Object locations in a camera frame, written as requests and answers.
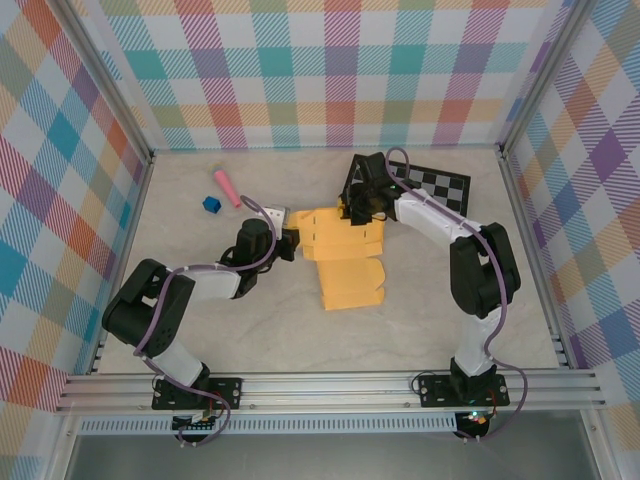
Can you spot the yellow paper box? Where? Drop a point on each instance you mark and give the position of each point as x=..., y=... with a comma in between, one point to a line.
x=345, y=280

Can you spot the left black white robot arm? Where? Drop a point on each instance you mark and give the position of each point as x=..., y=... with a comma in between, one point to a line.
x=125, y=302

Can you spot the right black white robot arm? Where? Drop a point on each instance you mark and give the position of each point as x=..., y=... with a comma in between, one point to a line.
x=470, y=275

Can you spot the blue cube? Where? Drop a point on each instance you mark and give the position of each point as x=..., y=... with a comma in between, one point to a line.
x=211, y=204

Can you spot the pink cylinder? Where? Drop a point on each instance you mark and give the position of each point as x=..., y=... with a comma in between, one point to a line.
x=227, y=189

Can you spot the black grey checkerboard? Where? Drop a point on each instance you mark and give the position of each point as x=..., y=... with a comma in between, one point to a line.
x=440, y=187

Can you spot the aluminium side rail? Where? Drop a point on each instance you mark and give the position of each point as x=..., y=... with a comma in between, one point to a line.
x=132, y=225
x=517, y=200

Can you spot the wide aluminium frame rail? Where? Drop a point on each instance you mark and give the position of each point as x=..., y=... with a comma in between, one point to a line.
x=325, y=392

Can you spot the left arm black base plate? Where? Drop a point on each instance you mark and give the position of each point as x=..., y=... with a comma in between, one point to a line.
x=230, y=392

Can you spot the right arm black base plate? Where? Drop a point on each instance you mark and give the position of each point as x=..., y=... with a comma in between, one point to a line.
x=435, y=390

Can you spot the aluminium frame post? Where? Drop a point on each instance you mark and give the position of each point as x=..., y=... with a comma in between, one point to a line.
x=114, y=82
x=542, y=75

